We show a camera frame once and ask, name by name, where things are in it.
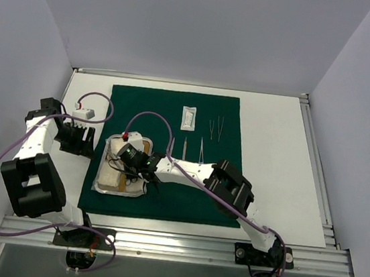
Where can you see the white suture packet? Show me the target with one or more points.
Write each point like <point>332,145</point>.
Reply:
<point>188,118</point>

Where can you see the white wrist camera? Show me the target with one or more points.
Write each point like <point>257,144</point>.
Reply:
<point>83,113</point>
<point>135,139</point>

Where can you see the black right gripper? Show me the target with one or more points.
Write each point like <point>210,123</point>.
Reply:
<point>149,175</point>

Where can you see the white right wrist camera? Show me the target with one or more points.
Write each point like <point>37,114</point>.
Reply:
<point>135,139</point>

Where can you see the aluminium front rail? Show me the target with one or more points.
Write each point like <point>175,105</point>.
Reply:
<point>183,248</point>

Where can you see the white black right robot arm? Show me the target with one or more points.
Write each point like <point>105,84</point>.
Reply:
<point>221,181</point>

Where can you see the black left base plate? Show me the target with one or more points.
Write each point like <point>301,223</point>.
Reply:
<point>87,239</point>

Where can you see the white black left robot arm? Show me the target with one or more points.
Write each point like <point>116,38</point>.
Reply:
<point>32,181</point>

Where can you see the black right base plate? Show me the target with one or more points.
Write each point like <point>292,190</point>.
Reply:
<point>246,254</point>

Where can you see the aluminium right side rail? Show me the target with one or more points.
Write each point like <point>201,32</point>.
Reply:
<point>318,175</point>

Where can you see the stainless steel instrument tray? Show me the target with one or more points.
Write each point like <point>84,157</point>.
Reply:
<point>107,190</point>

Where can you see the white gauze pad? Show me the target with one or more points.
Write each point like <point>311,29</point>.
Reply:
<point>109,178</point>

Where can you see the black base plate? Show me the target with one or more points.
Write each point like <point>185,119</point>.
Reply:
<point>87,239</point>
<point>246,254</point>

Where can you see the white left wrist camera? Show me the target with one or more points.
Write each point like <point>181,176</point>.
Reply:
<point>83,113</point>

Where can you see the aluminium rail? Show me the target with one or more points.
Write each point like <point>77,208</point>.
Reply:
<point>183,248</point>
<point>318,175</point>

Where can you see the steel scissors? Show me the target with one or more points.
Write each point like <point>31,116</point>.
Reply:
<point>184,149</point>
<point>172,146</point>

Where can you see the dark green surgical cloth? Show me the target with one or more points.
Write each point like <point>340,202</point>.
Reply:
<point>157,114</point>

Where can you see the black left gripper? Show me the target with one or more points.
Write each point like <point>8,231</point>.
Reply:
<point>87,140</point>

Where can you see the thin steel tweezers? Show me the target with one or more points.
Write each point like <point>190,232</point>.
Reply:
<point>220,123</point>
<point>211,128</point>

